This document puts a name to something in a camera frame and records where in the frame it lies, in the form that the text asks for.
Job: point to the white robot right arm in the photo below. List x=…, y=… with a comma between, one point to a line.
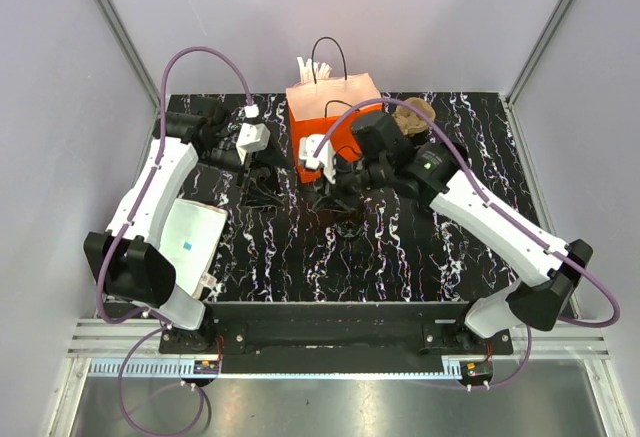
x=547, y=267

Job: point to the grey slotted cable duct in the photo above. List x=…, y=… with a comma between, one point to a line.
x=437, y=368

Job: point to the white napkin stack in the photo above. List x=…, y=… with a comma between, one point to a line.
x=189, y=242

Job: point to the black coffee cup lid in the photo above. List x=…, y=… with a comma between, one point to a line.
x=260, y=189

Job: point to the brown cardboard cup carrier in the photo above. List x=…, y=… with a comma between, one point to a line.
x=409, y=122

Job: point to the orange paper bag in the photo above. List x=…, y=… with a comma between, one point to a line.
x=315, y=107

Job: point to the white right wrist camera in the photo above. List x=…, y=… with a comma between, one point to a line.
x=316, y=158

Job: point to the black paper coffee cup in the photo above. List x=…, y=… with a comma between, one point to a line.
x=349, y=225

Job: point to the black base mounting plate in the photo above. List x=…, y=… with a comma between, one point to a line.
x=387, y=331

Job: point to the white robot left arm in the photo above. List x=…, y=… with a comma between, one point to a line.
x=158, y=246

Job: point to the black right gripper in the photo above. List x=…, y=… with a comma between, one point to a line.
x=338, y=186

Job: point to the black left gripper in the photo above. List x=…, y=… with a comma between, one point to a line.
x=271, y=156

